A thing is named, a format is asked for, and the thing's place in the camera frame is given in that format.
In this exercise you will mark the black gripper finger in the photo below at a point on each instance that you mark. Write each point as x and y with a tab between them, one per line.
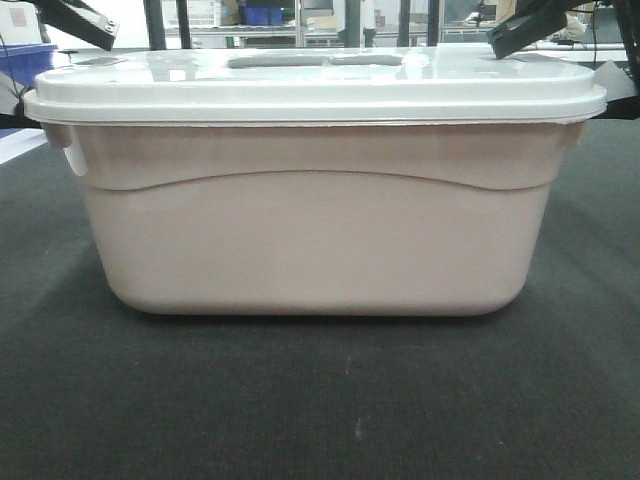
79	20
533	21

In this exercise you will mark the blue crate at left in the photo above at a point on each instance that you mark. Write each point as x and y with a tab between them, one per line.
20	64

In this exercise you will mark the white lidded storage bin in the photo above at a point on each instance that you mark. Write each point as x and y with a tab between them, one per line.
385	181

